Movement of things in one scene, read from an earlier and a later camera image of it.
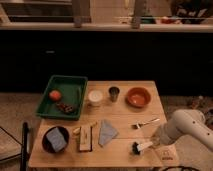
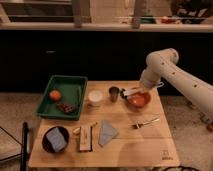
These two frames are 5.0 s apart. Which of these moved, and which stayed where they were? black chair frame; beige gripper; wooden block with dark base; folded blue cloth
Moved: beige gripper
Stayed: black chair frame; wooden block with dark base; folded blue cloth
